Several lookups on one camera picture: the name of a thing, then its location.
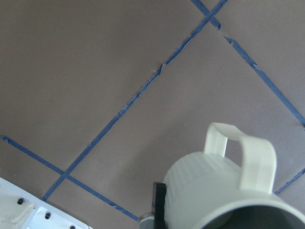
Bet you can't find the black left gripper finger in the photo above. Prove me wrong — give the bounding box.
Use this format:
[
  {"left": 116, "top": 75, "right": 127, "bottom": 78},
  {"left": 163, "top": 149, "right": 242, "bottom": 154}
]
[{"left": 152, "top": 182, "right": 166, "bottom": 229}]

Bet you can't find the white ribbed cup with handle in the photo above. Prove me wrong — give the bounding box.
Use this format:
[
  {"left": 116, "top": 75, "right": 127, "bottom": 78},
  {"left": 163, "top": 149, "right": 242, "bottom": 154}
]
[{"left": 164, "top": 123, "right": 305, "bottom": 229}]

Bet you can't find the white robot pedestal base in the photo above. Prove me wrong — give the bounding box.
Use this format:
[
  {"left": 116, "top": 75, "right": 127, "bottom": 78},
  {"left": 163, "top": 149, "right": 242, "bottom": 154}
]
[{"left": 0, "top": 178, "right": 90, "bottom": 229}]

